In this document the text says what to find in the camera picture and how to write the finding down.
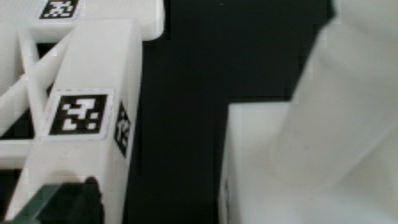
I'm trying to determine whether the white chair back frame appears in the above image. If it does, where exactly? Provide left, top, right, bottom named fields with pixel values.
left=0, top=0, right=165, bottom=224

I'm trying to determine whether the white chair seat block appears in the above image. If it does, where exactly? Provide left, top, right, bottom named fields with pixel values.
left=219, top=0, right=398, bottom=224

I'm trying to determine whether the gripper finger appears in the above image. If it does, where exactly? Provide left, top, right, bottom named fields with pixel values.
left=5, top=177, right=105, bottom=224

